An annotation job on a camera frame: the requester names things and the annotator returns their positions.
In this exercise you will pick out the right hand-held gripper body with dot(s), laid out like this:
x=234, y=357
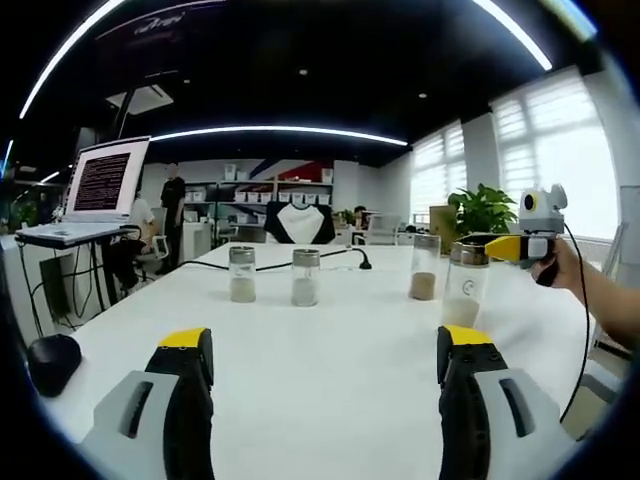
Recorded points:
x=545, y=210

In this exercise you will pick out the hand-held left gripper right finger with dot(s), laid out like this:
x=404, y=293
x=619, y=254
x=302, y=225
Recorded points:
x=500, y=415

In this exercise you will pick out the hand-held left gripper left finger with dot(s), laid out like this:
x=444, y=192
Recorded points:
x=150, y=410

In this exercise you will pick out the tall seasoning bottle white contents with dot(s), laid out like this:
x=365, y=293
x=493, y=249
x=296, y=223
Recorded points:
x=462, y=310

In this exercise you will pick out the tall seasoning bottle brown contents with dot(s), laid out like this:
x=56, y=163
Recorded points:
x=425, y=287

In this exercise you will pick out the short seasoning bottle cream contents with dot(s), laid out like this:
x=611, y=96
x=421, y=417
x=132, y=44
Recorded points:
x=243, y=290

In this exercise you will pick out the short seasoning bottle white contents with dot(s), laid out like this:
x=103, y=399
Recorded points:
x=305, y=292

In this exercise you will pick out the person's right hand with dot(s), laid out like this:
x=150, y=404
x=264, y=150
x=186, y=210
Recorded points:
x=570, y=265

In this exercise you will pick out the large potted green plant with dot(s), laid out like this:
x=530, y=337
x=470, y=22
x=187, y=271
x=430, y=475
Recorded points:
x=482, y=207

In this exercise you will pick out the wide white window blind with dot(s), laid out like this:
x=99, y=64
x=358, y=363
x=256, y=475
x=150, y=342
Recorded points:
x=560, y=150

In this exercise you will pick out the tall brown cardboard box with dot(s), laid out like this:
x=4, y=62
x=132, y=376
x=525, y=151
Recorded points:
x=440, y=220

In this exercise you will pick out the narrow white window blind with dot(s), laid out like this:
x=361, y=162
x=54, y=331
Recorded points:
x=435, y=175

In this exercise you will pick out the black round device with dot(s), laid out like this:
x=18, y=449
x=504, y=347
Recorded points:
x=52, y=365

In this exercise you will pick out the white mesh office chair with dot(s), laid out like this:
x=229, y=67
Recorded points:
x=385, y=227

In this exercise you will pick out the black laptop stand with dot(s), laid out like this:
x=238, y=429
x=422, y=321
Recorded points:
x=98, y=280

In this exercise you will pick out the ceiling light strip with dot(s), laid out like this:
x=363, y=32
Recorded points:
x=280, y=131
x=25, y=109
x=542, y=59

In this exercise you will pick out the small potted plant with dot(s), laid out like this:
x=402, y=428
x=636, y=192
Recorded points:
x=345, y=218

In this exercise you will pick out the white cabinet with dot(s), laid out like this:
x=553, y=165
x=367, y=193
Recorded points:
x=20, y=280

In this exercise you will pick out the black and white shirt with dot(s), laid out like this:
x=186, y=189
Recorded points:
x=300, y=222

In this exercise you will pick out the leafy office plant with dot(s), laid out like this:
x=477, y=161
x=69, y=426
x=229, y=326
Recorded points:
x=25, y=215

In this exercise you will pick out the white open laptop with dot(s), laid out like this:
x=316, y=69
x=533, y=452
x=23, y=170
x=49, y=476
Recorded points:
x=105, y=180

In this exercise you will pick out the shelf with white bins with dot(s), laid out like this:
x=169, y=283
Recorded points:
x=260, y=196

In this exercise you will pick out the black tripod pole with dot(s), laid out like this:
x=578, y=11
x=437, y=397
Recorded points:
x=125, y=115

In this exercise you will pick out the ceiling air conditioner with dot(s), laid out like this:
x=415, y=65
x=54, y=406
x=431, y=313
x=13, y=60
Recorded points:
x=145, y=95

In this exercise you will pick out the dark hanging sign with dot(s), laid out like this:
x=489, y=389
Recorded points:
x=160, y=22

